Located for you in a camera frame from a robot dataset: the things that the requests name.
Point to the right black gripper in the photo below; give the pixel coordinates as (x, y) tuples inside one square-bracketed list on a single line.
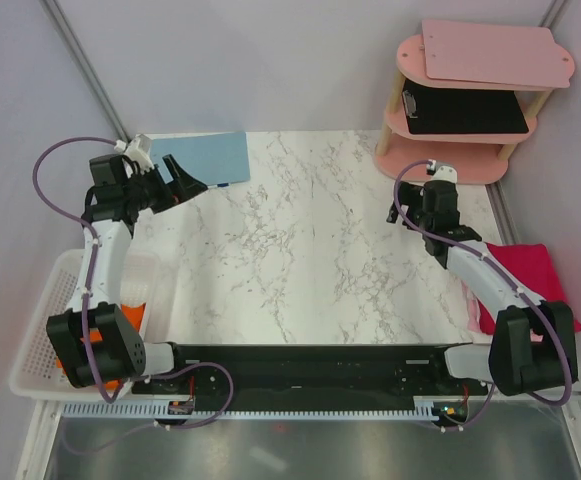
[(410, 196)]

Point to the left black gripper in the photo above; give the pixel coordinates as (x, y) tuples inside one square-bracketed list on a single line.
[(188, 186)]

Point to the orange t shirt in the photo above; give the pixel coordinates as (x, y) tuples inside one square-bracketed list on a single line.
[(118, 349)]

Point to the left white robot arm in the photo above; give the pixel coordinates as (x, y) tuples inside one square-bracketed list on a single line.
[(106, 245)]

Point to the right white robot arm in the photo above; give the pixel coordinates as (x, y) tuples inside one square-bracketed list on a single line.
[(533, 348)]

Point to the blue clipboard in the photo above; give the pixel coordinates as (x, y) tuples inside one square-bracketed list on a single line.
[(212, 159)]

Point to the black clipboard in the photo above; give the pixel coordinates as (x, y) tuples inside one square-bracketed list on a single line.
[(447, 111)]

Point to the folded light pink t shirt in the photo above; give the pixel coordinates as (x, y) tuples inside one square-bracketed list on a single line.
[(479, 320)]

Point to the pink clipboard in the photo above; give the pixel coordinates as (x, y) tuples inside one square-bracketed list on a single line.
[(495, 54)]

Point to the white plastic basket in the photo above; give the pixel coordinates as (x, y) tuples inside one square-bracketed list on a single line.
[(35, 373)]

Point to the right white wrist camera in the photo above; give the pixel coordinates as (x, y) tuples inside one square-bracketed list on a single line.
[(441, 171)]

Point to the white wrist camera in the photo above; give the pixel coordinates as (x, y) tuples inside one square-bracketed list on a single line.
[(441, 171), (137, 150)]

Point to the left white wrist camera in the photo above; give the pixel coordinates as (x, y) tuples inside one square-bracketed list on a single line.
[(137, 150)]

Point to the white slotted cable duct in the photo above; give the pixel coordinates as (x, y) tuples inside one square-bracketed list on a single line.
[(162, 409)]

